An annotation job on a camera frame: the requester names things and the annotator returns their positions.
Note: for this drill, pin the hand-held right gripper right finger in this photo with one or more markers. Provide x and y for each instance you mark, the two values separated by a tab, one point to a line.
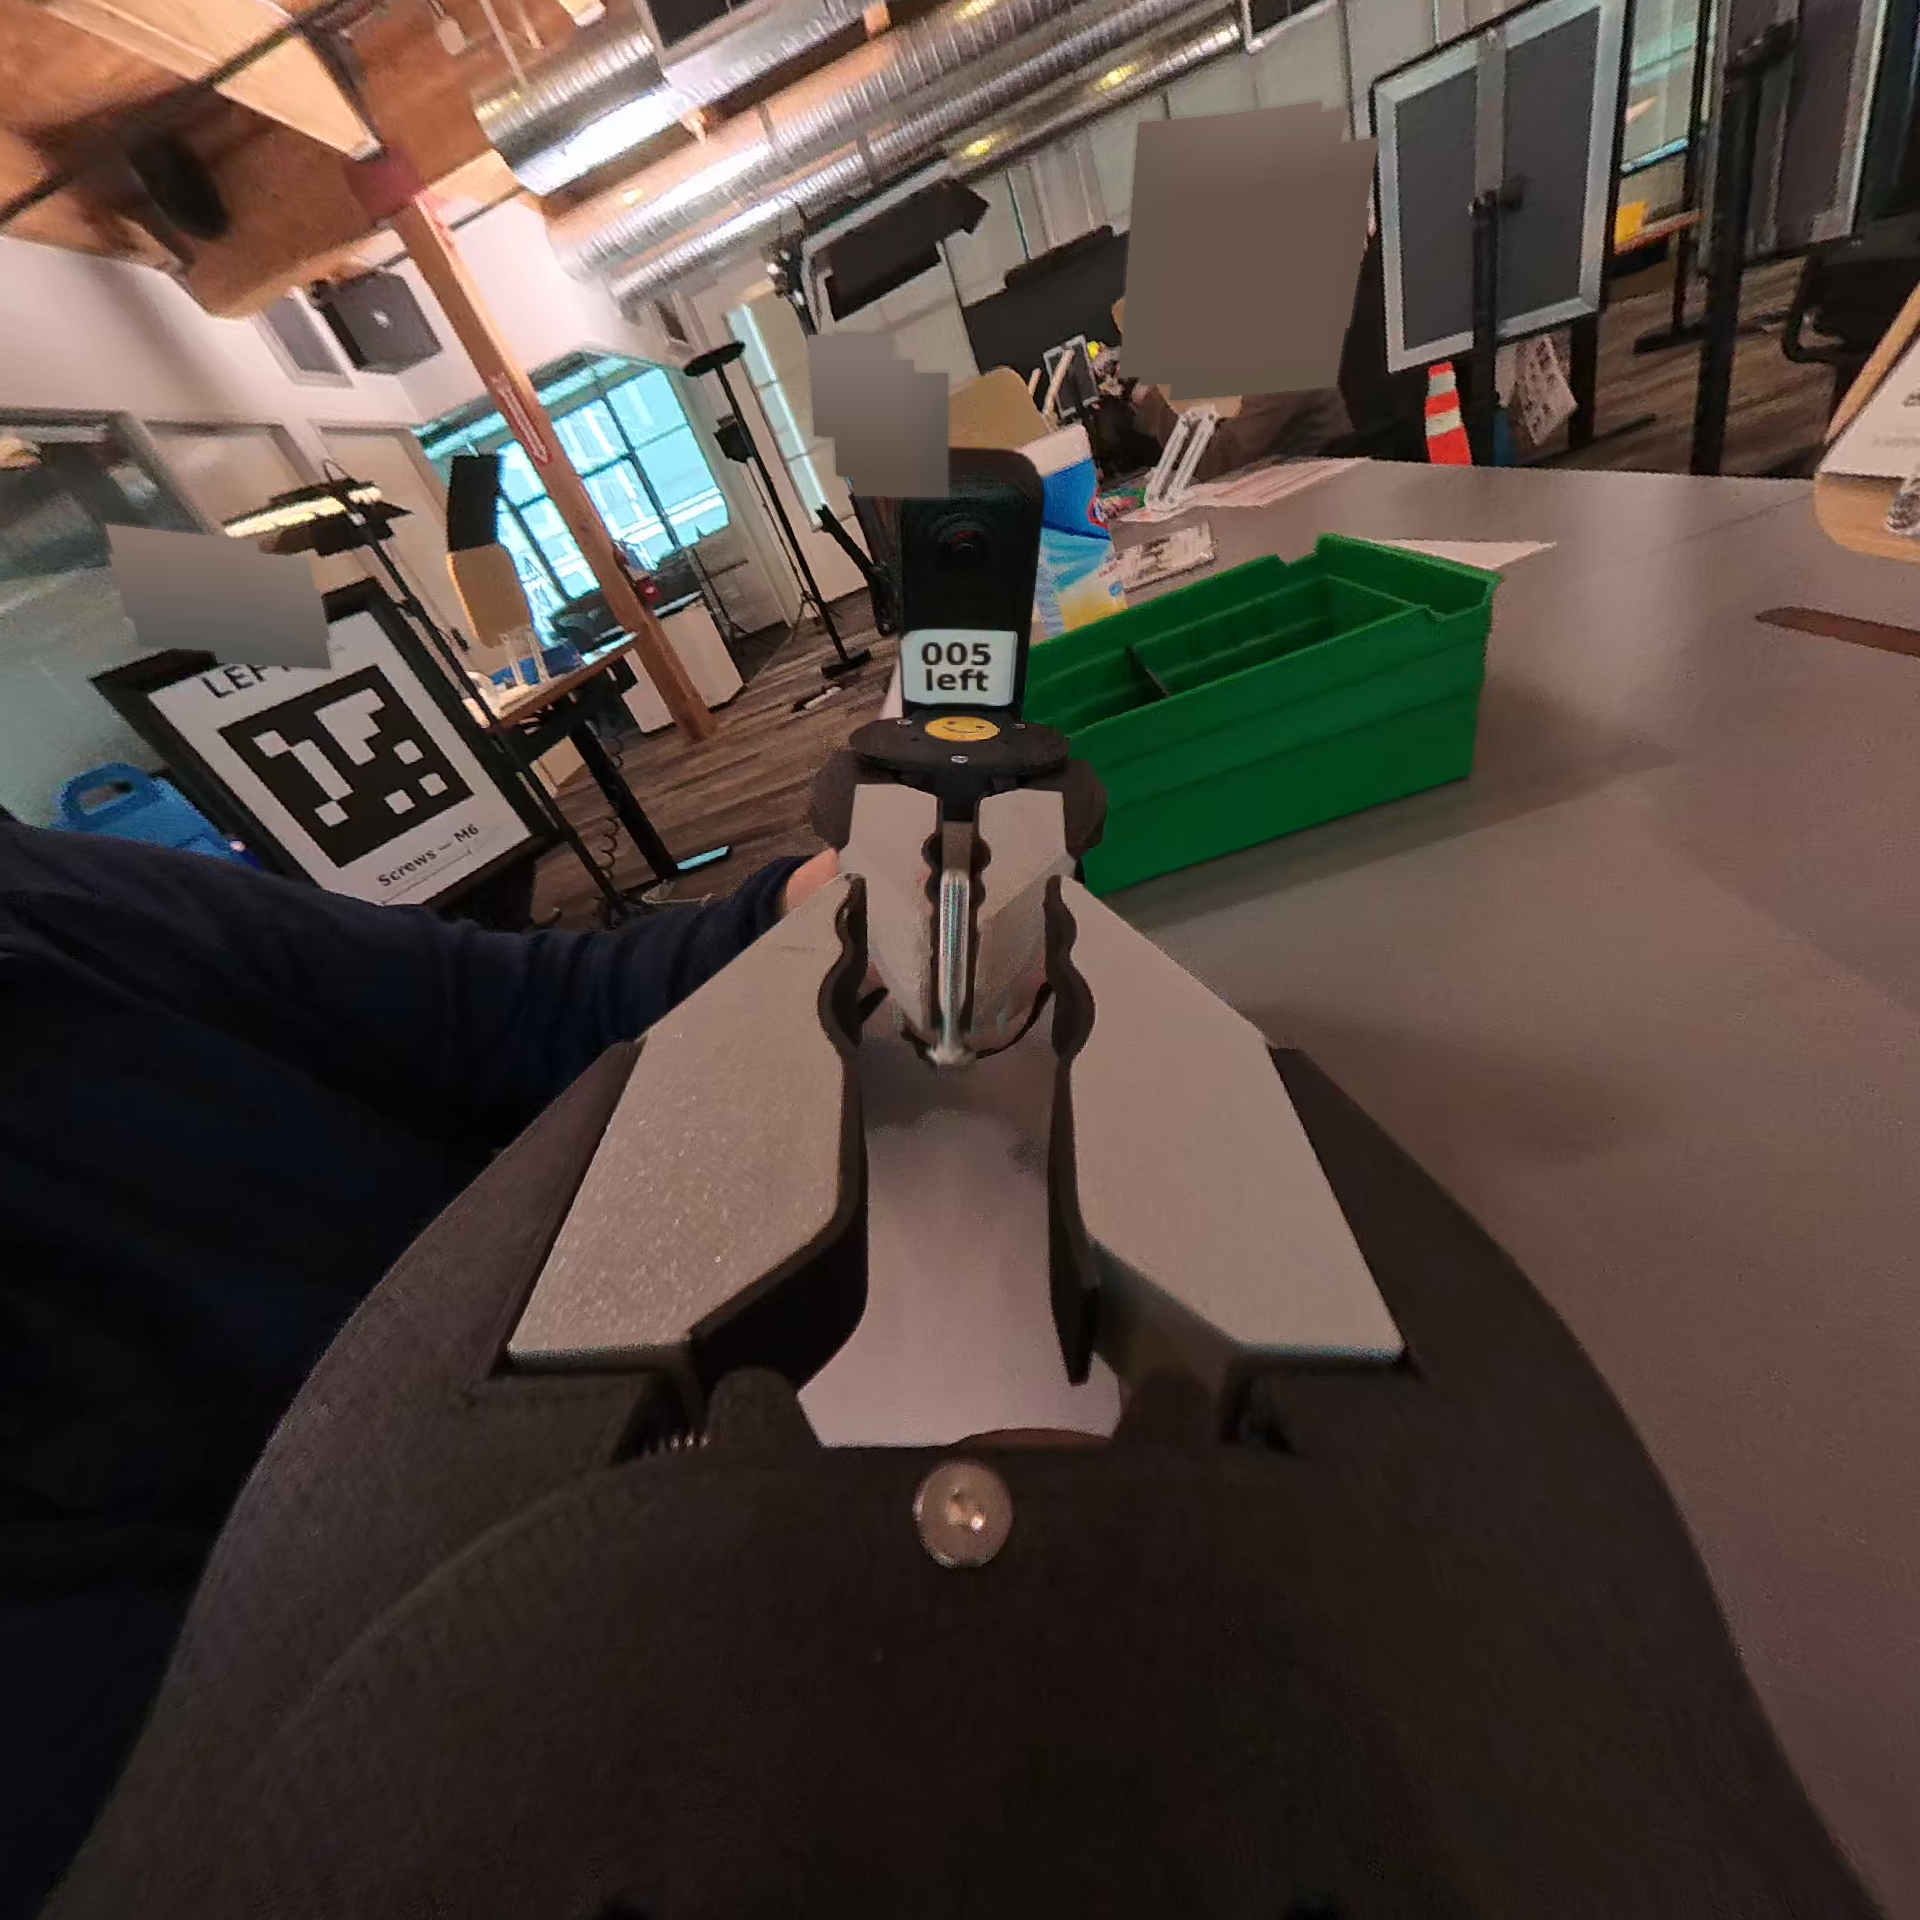
1231	1185

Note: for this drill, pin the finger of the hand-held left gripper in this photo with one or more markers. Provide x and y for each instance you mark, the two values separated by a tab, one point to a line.
1023	884
896	884

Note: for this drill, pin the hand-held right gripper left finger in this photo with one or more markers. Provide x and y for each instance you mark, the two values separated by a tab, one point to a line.
690	1185

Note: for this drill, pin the silver bolt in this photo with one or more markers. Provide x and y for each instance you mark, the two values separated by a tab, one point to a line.
957	960

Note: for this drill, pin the person's left hand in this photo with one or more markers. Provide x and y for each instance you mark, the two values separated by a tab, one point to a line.
813	883

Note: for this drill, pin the disinfectant wipes canister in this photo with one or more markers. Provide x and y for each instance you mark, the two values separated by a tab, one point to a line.
1083	570

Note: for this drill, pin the black pole stand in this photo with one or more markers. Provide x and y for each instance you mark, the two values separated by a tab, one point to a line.
840	660

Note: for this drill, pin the small printed booklet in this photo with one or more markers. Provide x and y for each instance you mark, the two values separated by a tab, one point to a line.
1162	556

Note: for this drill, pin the white folding stand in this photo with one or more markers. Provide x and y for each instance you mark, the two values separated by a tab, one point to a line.
1157	486

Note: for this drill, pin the green plastic bin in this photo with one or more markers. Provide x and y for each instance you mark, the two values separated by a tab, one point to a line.
1290	750

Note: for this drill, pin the white cabinet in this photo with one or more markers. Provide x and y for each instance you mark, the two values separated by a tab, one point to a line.
682	668

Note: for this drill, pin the loose paper sheets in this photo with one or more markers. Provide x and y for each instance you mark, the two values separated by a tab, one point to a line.
1259	482

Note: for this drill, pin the black softbox light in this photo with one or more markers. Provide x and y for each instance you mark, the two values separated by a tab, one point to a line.
885	246

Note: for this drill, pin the window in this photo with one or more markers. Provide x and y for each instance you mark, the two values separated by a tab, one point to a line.
599	451

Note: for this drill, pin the orange traffic cone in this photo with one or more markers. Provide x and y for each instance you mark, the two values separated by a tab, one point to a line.
1447	421

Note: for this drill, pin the black white marker sign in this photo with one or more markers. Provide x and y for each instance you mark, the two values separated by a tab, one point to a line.
345	779

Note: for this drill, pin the silver ventilation ducts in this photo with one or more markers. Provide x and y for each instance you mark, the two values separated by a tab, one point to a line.
675	90

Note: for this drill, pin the grey framed board on stand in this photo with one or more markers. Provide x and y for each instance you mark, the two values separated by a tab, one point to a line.
1424	194
1799	118

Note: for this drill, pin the blue carry case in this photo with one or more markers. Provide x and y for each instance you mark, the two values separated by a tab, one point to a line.
120	810

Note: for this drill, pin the white instruction sheet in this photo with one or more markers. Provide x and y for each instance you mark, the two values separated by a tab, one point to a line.
1893	435

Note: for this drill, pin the wooden support post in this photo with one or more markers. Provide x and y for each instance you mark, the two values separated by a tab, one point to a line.
568	494

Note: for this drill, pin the black wall speaker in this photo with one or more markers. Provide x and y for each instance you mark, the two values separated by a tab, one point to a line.
383	322

